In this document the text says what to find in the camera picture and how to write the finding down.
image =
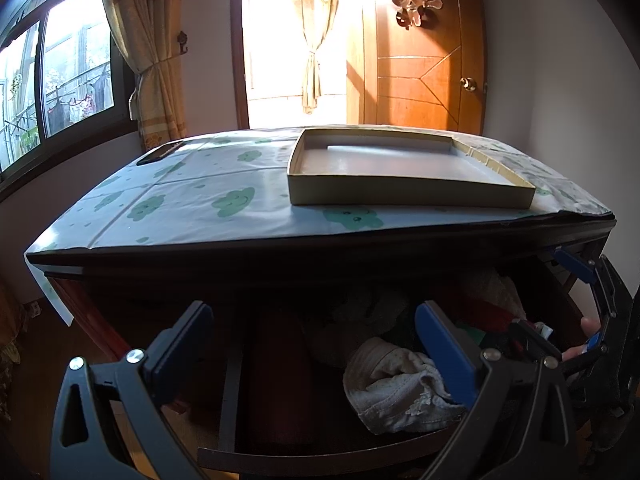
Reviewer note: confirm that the brass door knob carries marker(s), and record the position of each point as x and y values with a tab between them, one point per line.
468	84

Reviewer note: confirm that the window with dark frame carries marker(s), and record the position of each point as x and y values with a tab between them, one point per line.
64	86

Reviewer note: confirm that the white dotted underwear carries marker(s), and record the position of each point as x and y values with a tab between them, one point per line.
394	389

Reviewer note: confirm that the bright red underwear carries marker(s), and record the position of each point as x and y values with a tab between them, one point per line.
491	318

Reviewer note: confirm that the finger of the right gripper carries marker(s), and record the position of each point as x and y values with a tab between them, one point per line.
585	270

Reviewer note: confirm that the black smartphone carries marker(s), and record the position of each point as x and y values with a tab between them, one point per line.
160	153

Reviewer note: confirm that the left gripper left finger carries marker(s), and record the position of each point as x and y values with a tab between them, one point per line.
86	442

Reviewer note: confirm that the cloud-print table cover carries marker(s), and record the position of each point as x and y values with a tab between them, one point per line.
262	185

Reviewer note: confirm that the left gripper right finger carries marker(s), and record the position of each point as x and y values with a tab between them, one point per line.
515	426

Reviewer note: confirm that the yellow window curtain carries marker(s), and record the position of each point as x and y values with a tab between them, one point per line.
146	34

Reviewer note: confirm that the shallow cardboard box tray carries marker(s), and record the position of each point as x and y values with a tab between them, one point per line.
389	167

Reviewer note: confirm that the wall curtain hook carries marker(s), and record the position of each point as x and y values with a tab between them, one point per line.
182	40

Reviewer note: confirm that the open dresser drawer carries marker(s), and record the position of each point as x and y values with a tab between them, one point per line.
293	420

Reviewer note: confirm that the double happiness door ornament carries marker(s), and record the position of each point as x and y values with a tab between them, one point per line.
412	13

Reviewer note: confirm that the orange wooden door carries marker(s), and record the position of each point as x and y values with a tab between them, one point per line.
412	77

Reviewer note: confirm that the balcony curtain tied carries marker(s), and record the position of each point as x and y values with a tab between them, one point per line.
316	18

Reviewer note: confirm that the person's right hand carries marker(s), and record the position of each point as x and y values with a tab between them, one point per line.
590	328

